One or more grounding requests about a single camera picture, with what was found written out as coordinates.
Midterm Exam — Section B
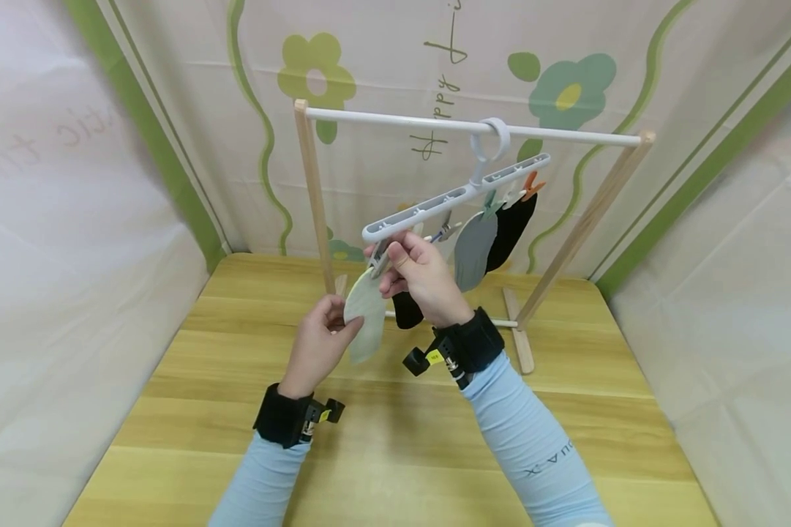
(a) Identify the person's right hand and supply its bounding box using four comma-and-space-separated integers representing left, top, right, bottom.
363, 229, 476, 329

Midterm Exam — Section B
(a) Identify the person's left hand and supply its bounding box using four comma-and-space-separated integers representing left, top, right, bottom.
277, 294, 365, 400

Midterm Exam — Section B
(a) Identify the pale green sock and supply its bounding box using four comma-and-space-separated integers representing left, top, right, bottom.
342, 267, 389, 365

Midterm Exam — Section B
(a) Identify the black sock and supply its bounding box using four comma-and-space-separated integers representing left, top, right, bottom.
391, 291, 427, 330
485, 194, 539, 274

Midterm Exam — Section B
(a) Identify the blue grey clothes clip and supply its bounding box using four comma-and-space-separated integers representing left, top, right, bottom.
431, 211, 464, 244

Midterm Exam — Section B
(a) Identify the grey sock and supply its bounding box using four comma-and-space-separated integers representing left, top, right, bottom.
453, 211, 500, 293

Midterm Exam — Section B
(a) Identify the black wrist band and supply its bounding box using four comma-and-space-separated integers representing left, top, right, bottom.
402, 307, 506, 390
252, 382, 346, 449

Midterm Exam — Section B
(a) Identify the white clip hanger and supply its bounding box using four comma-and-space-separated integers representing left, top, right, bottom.
361, 117, 552, 244

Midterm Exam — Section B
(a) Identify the wooden drying rack white rod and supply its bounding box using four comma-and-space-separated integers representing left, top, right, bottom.
293, 99, 657, 375

